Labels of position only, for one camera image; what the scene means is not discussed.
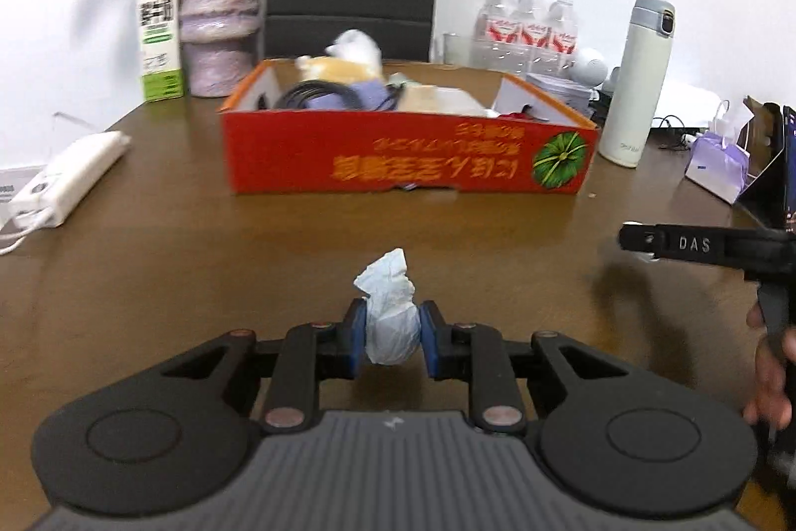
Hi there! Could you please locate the braided black white cable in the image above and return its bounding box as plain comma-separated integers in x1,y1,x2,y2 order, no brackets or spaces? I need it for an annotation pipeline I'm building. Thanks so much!
272,78,399,112

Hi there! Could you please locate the red orange cardboard box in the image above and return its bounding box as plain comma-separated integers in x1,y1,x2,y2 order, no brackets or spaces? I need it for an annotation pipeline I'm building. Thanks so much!
220,59,597,194

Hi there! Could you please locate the green white milk carton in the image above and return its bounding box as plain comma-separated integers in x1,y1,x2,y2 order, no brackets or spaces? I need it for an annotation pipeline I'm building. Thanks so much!
136,0,185,103

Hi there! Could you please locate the purple knitted pouch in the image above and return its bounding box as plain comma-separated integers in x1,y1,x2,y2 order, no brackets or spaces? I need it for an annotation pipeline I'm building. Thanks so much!
305,80,399,112

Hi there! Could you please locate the person's right hand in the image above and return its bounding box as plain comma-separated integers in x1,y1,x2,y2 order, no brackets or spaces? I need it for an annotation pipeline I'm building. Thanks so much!
743,303,796,431

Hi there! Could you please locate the silver tin box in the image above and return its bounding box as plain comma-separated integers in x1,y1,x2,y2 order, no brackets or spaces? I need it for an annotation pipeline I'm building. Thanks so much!
526,73,599,117

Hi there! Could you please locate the purple tissue pack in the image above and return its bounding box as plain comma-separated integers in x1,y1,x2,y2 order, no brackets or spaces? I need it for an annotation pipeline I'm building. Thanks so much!
684,103,753,205

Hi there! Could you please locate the black thin cable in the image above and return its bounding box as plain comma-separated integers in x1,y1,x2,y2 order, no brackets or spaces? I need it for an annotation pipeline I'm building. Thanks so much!
649,114,707,151

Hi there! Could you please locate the grey white round gadget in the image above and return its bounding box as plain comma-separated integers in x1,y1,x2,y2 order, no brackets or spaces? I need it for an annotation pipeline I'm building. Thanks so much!
569,59,619,96

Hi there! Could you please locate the cream thermos bottle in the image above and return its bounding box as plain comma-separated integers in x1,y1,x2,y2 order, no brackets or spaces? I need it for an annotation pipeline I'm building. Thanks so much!
597,0,675,168

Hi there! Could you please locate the purple textured vase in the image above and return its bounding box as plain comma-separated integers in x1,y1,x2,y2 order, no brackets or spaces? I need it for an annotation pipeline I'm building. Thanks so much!
180,0,260,99

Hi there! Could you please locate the yellow white plush alpaca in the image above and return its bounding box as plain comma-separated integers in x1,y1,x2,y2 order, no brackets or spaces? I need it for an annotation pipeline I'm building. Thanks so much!
296,29,383,85

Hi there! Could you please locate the white power strip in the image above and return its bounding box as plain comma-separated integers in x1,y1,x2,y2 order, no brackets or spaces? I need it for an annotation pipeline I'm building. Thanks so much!
8,131,131,230

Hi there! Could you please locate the iridescent wrapper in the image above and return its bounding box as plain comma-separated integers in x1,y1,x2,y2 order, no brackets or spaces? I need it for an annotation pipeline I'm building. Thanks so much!
387,73,413,88

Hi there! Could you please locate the clear glass cup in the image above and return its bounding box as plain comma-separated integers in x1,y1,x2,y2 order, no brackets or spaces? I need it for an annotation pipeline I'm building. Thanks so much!
441,32,474,67

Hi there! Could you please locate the dark picture stand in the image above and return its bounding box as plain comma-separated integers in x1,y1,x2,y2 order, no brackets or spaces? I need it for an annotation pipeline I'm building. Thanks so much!
737,96,795,233

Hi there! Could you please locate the red rose flower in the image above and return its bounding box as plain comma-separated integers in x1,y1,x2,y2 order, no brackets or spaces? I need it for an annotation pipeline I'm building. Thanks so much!
498,111,538,122

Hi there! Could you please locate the white power cable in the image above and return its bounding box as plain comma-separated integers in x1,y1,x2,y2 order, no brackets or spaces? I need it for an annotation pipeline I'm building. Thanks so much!
0,209,54,258

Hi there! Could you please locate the white tissue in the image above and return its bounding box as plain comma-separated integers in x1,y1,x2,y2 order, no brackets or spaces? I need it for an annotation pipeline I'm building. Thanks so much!
354,248,421,367

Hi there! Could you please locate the middle water bottle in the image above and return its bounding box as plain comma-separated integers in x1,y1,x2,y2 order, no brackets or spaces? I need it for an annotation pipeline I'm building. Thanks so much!
513,0,548,71

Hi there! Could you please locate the right water bottle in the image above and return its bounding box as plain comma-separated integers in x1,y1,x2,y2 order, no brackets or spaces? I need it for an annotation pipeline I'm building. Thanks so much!
545,0,579,77

